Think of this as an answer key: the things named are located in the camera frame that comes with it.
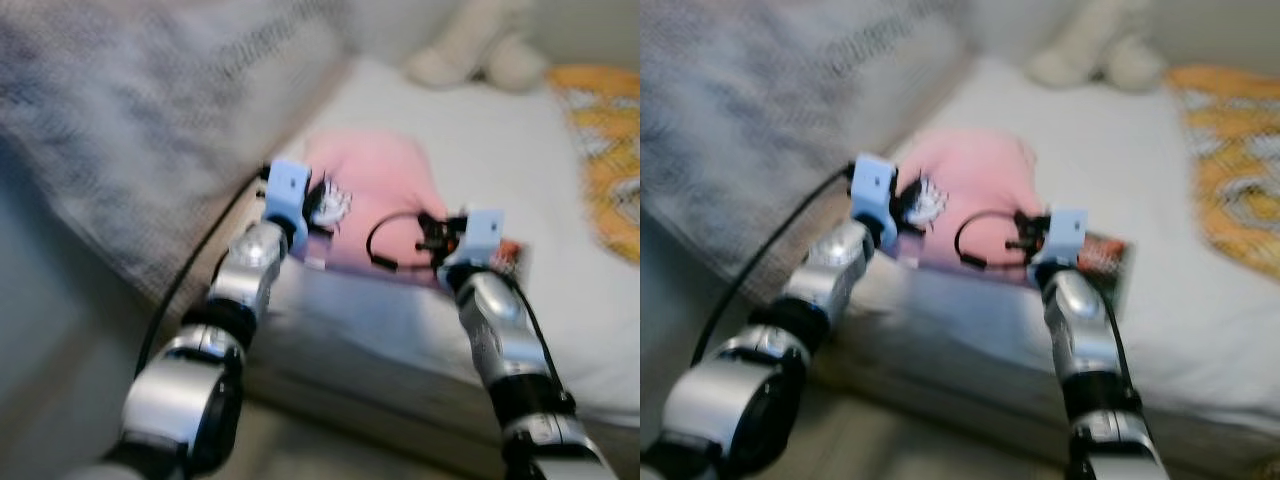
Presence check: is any red dark cover book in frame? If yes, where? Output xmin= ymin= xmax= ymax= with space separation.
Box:
xmin=1080 ymin=232 xmax=1136 ymax=321
xmin=486 ymin=238 xmax=531 ymax=291

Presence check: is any pink pillow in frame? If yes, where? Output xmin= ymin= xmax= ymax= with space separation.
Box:
xmin=890 ymin=128 xmax=1041 ymax=271
xmin=300 ymin=130 xmax=451 ymax=276

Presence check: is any white quilted mattress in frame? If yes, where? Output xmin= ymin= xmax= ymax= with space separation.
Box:
xmin=245 ymin=55 xmax=641 ymax=441
xmin=830 ymin=55 xmax=1280 ymax=471

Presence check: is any grey paisley patterned blanket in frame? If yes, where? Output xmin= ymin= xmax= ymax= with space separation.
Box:
xmin=640 ymin=0 xmax=971 ymax=301
xmin=0 ymin=0 xmax=351 ymax=301

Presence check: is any orange patterned blanket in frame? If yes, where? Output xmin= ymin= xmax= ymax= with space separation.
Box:
xmin=1168 ymin=65 xmax=1280 ymax=283
xmin=548 ymin=65 xmax=641 ymax=264

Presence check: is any cream plush toy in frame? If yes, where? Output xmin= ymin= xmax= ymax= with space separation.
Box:
xmin=405 ymin=0 xmax=551 ymax=93
xmin=1025 ymin=0 xmax=1167 ymax=91

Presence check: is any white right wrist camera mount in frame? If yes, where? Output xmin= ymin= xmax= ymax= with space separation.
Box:
xmin=1045 ymin=207 xmax=1090 ymax=264
xmin=455 ymin=209 xmax=506 ymax=267

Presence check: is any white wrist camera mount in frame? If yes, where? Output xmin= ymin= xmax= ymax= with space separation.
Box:
xmin=850 ymin=153 xmax=899 ymax=224
xmin=262 ymin=158 xmax=311 ymax=227
xmin=455 ymin=209 xmax=506 ymax=267
xmin=1045 ymin=207 xmax=1090 ymax=264

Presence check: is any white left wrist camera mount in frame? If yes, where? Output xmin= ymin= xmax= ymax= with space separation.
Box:
xmin=262 ymin=158 xmax=311 ymax=227
xmin=850 ymin=153 xmax=899 ymax=224

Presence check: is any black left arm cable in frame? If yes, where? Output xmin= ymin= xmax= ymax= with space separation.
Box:
xmin=690 ymin=165 xmax=857 ymax=366
xmin=135 ymin=170 xmax=271 ymax=376

